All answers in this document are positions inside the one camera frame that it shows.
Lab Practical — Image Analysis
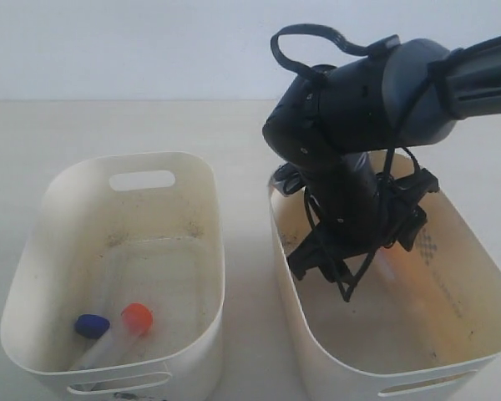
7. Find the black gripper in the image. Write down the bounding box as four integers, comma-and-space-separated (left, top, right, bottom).
286, 170, 438, 284

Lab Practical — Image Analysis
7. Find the orange-capped tube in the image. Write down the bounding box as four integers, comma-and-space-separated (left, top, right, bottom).
105, 302, 154, 366
374, 249, 396, 282

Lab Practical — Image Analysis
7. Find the white plastic bin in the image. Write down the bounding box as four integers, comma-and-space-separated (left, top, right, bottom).
0, 151, 225, 400
268, 152, 501, 401

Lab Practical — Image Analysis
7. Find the blue-capped tube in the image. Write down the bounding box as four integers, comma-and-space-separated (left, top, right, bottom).
71, 314, 110, 368
69, 362, 92, 372

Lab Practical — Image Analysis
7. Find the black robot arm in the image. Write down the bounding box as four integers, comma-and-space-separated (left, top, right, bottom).
262, 24, 501, 290

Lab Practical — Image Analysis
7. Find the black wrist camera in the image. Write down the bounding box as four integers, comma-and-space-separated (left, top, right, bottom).
270, 163, 305, 197

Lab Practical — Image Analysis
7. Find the black cable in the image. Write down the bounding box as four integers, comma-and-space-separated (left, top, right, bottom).
269, 23, 448, 303

